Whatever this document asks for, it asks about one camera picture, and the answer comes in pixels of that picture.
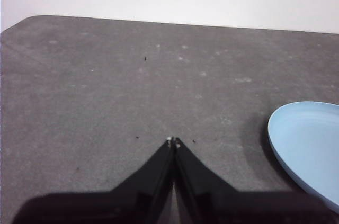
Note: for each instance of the light blue round plate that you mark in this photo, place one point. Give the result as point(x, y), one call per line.
point(310, 144)

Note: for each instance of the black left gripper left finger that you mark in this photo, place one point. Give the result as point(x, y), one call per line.
point(106, 208)

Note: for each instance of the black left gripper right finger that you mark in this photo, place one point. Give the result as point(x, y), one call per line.
point(238, 208)

